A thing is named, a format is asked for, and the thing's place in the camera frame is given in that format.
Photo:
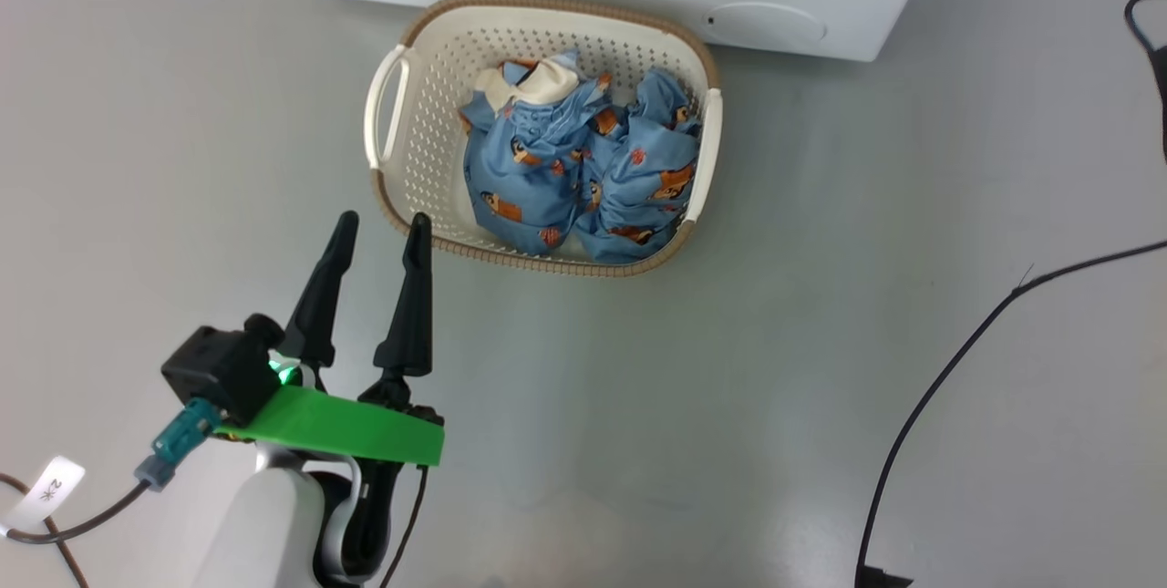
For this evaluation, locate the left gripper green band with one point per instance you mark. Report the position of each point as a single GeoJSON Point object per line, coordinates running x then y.
{"type": "Point", "coordinates": [346, 428]}

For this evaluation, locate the blue patterned garment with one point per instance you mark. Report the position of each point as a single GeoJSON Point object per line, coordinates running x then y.
{"type": "Point", "coordinates": [529, 159]}

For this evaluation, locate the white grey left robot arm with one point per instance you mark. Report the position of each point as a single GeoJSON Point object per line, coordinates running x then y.
{"type": "Point", "coordinates": [255, 524]}

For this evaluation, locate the cream perforated laundry basket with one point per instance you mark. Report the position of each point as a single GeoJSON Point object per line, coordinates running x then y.
{"type": "Point", "coordinates": [428, 141]}

